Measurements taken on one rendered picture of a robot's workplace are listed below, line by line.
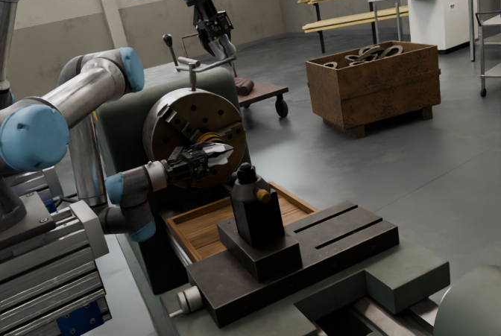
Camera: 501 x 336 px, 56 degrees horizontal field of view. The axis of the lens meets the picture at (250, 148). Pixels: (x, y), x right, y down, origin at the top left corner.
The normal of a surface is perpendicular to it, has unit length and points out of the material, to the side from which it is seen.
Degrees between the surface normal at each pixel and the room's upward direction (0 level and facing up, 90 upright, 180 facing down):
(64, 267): 90
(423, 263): 0
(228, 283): 0
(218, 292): 0
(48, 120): 90
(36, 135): 90
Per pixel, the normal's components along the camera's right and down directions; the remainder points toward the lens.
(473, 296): -0.56, -0.70
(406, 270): -0.19, -0.93
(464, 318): -0.80, -0.39
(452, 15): 0.53, 0.18
